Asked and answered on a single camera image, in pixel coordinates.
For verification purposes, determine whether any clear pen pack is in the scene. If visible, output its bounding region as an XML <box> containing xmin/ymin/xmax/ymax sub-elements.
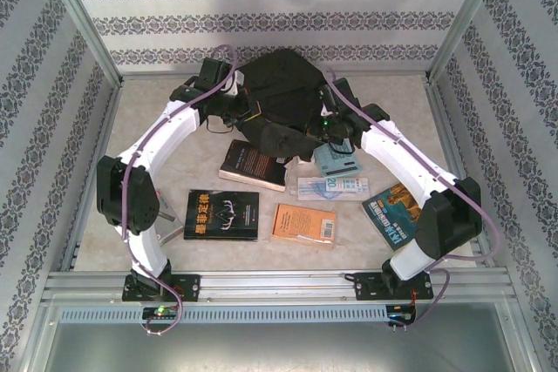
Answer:
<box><xmin>296</xmin><ymin>175</ymin><xmax>371</xmax><ymax>202</ymax></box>

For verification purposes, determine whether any teal calculator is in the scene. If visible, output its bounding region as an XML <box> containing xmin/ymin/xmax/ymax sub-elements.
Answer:
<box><xmin>312</xmin><ymin>139</ymin><xmax>365</xmax><ymax>178</ymax></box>

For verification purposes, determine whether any thin aluminium rail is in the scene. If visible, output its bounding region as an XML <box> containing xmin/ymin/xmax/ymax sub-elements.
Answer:
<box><xmin>119</xmin><ymin>70</ymin><xmax>431</xmax><ymax>84</ymax></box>

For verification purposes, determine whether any orange paperback book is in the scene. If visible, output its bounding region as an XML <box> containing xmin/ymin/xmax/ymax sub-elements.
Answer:
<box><xmin>269</xmin><ymin>202</ymin><xmax>338</xmax><ymax>251</ymax></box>

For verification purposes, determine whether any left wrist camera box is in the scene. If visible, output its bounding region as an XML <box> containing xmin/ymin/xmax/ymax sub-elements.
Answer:
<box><xmin>225</xmin><ymin>71</ymin><xmax>246</xmax><ymax>95</ymax></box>

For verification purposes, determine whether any black book gold title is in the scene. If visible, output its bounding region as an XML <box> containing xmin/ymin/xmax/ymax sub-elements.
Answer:
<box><xmin>182</xmin><ymin>190</ymin><xmax>262</xmax><ymax>242</ymax></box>

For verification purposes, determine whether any aluminium frame post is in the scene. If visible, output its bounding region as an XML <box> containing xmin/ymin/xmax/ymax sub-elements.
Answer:
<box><xmin>425</xmin><ymin>0</ymin><xmax>511</xmax><ymax>84</ymax></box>
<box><xmin>37</xmin><ymin>0</ymin><xmax>126</xmax><ymax>88</ymax></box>

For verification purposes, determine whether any grey blister card package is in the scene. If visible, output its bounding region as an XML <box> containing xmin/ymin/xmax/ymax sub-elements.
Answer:
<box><xmin>154</xmin><ymin>188</ymin><xmax>185</xmax><ymax>247</ymax></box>

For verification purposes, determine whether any thick dark brown book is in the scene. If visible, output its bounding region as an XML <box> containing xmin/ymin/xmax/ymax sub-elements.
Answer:
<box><xmin>217</xmin><ymin>139</ymin><xmax>293</xmax><ymax>193</ymax></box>

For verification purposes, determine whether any slotted grey cable duct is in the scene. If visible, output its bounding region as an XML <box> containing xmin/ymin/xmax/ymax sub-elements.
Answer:
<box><xmin>58</xmin><ymin>304</ymin><xmax>389</xmax><ymax>325</ymax></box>

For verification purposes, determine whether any aluminium mounting rail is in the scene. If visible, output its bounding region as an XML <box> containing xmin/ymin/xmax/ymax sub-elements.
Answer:
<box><xmin>41</xmin><ymin>269</ymin><xmax>514</xmax><ymax>306</ymax></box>

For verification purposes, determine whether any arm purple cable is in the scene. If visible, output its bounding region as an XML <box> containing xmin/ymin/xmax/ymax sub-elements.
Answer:
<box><xmin>324</xmin><ymin>67</ymin><xmax>501</xmax><ymax>330</ymax></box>
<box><xmin>121</xmin><ymin>43</ymin><xmax>241</xmax><ymax>338</ymax></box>

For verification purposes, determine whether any aluminium side rail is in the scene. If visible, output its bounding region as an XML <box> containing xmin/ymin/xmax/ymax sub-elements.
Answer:
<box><xmin>58</xmin><ymin>82</ymin><xmax>126</xmax><ymax>273</ymax></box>
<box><xmin>425</xmin><ymin>79</ymin><xmax>500</xmax><ymax>271</ymax></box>

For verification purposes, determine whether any black backpack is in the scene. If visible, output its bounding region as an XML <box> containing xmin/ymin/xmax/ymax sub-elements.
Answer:
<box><xmin>204</xmin><ymin>47</ymin><xmax>358</xmax><ymax>163</ymax></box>

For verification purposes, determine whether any grey metal sheet panel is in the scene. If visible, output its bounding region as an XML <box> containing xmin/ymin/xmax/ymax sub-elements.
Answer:
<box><xmin>25</xmin><ymin>301</ymin><xmax>537</xmax><ymax>372</ymax></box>

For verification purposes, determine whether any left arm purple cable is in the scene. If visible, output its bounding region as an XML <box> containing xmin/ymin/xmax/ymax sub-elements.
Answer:
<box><xmin>121</xmin><ymin>43</ymin><xmax>241</xmax><ymax>338</ymax></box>

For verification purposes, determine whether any blue book landscape cover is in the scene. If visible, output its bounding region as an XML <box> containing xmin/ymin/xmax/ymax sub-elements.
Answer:
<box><xmin>360</xmin><ymin>182</ymin><xmax>426</xmax><ymax>254</ymax></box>

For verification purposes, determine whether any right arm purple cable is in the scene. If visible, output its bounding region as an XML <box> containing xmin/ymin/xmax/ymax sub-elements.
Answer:
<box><xmin>324</xmin><ymin>67</ymin><xmax>501</xmax><ymax>330</ymax></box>

